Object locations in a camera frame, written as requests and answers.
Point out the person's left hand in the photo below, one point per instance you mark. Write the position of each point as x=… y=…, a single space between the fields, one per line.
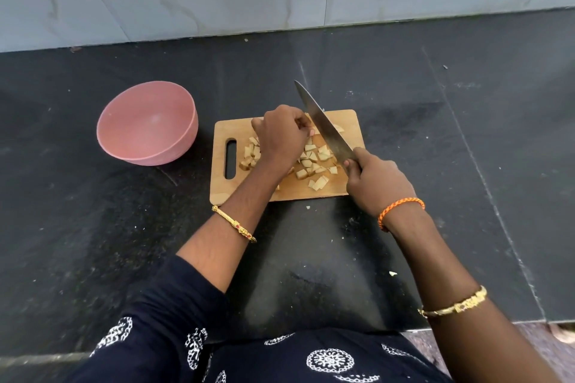
x=278 y=140

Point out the person's right hand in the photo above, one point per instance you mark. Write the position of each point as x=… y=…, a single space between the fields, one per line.
x=379 y=183

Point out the person's left fingers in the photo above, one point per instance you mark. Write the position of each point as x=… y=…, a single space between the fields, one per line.
x=301 y=120

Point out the person's right thumb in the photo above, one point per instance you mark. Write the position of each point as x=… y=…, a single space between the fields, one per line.
x=351 y=174

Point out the steel kitchen knife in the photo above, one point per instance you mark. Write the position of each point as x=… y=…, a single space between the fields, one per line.
x=321 y=120

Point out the person's right forearm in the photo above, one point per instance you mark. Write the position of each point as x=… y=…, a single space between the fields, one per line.
x=453 y=288

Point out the person's left forearm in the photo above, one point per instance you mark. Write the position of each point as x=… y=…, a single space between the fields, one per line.
x=233 y=225

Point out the pile of diced vegetable pieces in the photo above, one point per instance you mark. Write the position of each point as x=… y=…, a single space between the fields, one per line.
x=314 y=162

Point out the wooden cutting board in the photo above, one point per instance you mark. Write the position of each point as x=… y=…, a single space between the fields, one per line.
x=287 y=189

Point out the thin gold bangle red stones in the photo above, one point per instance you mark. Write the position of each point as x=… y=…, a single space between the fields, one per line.
x=236 y=225

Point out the pink plastic bowl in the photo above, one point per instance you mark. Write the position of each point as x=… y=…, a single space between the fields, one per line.
x=146 y=124

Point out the wide gold bangle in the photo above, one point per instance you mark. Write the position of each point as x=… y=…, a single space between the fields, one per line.
x=458 y=306

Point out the navy white-printed garment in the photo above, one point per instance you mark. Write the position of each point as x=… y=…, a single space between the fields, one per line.
x=188 y=342

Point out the person's foot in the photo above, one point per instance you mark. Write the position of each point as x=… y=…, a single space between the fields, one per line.
x=564 y=334

